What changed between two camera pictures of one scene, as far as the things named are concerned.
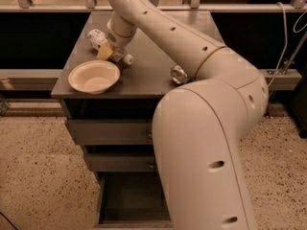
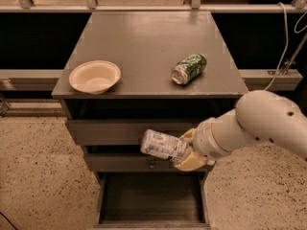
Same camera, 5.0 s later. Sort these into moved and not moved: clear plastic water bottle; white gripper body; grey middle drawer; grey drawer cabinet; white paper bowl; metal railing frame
Moved: clear plastic water bottle; white gripper body
Not moved: white paper bowl; grey middle drawer; metal railing frame; grey drawer cabinet
